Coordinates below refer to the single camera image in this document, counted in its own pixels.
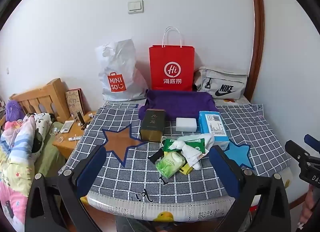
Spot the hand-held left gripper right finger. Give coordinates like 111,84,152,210
209,145,292,232

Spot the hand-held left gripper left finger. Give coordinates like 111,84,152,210
24,144,118,232

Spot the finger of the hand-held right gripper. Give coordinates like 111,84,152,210
285,140,320,165
304,134,320,150

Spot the yellow black striped pouch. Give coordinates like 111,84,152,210
179,163,194,174

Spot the dark green tissue packet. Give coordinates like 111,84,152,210
161,137,206,154

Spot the light green wipes packet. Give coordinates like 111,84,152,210
155,151,187,179

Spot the white sponge block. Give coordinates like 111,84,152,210
175,117,198,132

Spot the black strap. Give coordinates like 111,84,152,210
148,147,167,164

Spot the purple towel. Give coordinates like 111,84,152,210
138,89,217,122

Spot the person's right hand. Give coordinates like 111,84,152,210
301,185,320,227

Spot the blue star cutout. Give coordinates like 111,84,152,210
224,141,253,170

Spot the wooden nightstand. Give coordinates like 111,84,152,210
52,111,97,160

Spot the brown star cutout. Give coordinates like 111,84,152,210
101,124,148,167

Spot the green bed sheet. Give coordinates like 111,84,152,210
35,122,68,175

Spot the blue tissue pack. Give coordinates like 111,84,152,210
199,111,230,151

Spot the clear glass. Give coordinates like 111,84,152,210
49,127,65,145

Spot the small white box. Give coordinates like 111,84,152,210
60,120,75,134

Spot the duck print table cover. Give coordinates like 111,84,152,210
80,172,290,222

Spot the white black dotted pillow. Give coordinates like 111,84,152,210
32,112,53,152

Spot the brown patterned book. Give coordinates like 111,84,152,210
65,88,85,120

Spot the dark green tea tin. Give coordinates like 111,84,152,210
139,109,166,143

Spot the colourful printed blanket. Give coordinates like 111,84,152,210
0,116,38,225

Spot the wooden headboard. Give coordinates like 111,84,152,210
9,78,72,122

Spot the grey waist bag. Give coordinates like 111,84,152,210
194,68,248,100

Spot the purple plush toy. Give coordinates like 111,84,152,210
5,101,24,122

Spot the white plastic shopping bag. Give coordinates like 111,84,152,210
94,38,149,102

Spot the red paper bag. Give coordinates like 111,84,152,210
149,26,195,92

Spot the brown wooden door frame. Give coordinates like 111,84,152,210
247,0,265,97

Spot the white light switch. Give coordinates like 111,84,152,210
127,0,145,14

